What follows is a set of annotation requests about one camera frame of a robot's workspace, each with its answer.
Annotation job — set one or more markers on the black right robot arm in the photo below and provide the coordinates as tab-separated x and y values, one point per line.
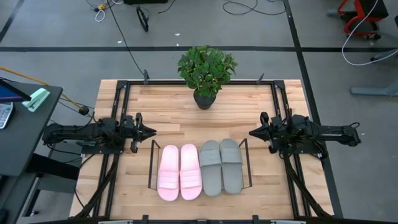
329	133

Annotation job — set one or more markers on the black box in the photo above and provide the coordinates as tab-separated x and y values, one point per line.
146	1

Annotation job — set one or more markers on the green plant in black pot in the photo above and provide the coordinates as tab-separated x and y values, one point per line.
205	68

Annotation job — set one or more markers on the mint green stapler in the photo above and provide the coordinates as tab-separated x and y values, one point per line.
35	99

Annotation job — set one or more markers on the grey slide sandal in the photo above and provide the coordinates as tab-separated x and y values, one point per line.
211	180
231	177

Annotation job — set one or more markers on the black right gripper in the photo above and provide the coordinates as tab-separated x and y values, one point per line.
275	133

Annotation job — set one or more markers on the red and black cart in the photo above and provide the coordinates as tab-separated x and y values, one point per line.
374	7

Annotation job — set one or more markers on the black aluminium table frame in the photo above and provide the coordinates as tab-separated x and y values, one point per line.
171	82

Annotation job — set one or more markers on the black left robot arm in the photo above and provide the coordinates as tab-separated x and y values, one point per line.
68	132

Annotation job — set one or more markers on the round black plug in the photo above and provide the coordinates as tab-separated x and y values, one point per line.
84	110

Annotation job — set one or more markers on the pink slide sandal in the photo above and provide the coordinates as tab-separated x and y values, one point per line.
190	174
168	174

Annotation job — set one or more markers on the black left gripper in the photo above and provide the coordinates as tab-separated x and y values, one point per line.
133	132

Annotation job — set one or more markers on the grey table leg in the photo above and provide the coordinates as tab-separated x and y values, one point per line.
373	91

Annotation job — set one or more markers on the tablet with blue screen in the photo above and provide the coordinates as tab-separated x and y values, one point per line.
9	93

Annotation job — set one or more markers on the black side desk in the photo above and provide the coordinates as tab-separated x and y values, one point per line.
18	146

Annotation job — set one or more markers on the black-framed wooden shoe shelf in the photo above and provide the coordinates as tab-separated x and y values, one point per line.
151	165

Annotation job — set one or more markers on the grey calculator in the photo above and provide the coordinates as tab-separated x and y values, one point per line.
5	115

